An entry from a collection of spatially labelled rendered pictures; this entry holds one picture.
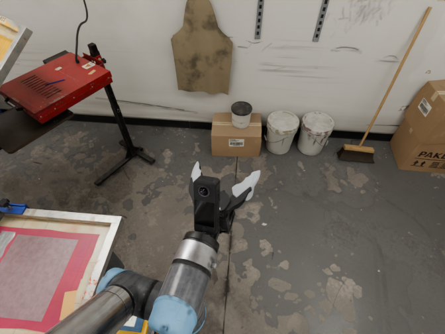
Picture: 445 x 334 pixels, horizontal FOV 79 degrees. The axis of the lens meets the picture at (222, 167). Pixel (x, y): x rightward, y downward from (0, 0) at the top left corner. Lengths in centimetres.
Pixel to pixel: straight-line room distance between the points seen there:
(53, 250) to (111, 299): 98
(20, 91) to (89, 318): 188
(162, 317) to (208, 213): 18
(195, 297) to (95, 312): 16
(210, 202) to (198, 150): 246
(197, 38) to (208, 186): 214
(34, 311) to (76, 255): 24
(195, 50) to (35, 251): 191
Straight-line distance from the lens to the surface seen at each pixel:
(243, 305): 222
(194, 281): 49
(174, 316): 48
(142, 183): 278
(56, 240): 153
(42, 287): 146
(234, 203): 56
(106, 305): 55
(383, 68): 291
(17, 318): 146
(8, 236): 167
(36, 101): 210
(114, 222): 142
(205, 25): 248
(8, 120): 234
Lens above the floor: 216
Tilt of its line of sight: 51 degrees down
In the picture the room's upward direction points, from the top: straight up
